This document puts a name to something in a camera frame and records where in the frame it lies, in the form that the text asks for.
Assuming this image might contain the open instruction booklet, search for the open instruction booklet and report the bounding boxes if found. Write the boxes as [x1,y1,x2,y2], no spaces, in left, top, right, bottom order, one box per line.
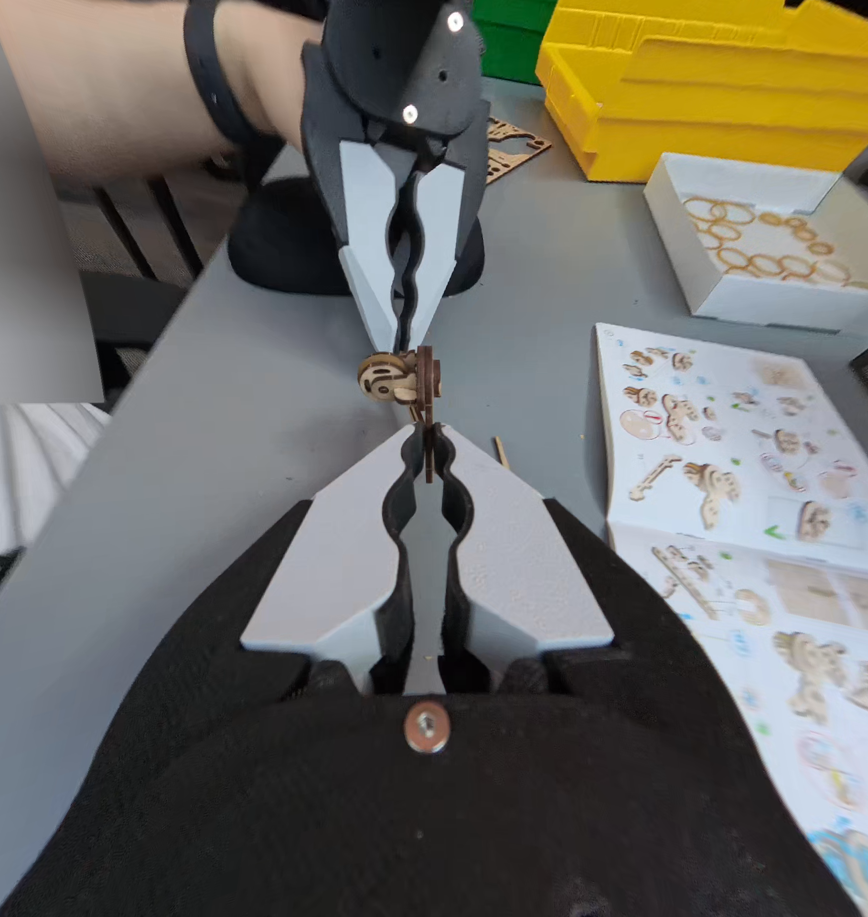
[595,322,868,911]

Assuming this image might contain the person's left forearm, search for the person's left forearm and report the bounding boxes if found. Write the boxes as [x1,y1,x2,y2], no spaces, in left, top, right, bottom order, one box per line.
[0,0,213,189]

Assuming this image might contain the dark chair frame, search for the dark chair frame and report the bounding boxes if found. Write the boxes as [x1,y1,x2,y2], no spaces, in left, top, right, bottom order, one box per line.
[54,172,216,409]

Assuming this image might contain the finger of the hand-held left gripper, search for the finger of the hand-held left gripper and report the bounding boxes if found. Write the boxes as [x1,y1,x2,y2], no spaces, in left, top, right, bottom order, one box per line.
[404,163,471,352]
[337,138,415,355]

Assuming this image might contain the wooden laser-cut part sheet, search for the wooden laser-cut part sheet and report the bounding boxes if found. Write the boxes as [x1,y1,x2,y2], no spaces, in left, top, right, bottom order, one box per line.
[485,118,554,186]

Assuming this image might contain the person's left hand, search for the person's left hand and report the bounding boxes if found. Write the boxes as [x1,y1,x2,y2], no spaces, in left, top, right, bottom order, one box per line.
[215,3,329,144]

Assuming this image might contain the person's white garment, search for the person's white garment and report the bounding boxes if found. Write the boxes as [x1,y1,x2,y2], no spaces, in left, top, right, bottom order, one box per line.
[0,403,112,624]

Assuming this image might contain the yellow plastic bin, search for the yellow plastic bin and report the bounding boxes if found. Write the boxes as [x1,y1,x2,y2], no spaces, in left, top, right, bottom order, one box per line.
[536,0,868,183]

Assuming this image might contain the green plastic bin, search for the green plastic bin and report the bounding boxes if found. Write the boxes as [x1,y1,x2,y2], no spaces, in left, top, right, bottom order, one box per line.
[471,0,558,85]

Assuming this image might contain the white cardboard box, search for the white cardboard box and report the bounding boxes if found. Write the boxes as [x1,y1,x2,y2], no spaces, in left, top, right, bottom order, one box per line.
[643,152,868,334]

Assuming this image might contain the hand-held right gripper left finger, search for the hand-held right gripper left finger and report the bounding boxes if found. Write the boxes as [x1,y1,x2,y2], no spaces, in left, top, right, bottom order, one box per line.
[240,423,422,694]

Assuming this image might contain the black wristband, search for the black wristband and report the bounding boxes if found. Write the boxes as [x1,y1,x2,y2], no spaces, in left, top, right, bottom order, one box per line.
[183,0,277,162]

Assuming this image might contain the wooden model drum plate assembly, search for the wooden model drum plate assembly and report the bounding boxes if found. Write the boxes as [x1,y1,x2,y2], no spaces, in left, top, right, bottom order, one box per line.
[357,346,443,424]

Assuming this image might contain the pile of wooden rings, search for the pile of wooden rings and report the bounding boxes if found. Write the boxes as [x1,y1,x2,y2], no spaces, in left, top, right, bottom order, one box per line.
[681,195,857,288]

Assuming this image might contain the black wrist rest pad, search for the black wrist rest pad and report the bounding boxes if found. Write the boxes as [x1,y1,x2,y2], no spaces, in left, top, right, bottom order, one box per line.
[227,175,486,296]

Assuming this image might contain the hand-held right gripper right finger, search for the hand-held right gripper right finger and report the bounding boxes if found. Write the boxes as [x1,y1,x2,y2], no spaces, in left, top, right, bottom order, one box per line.
[434,423,615,694]

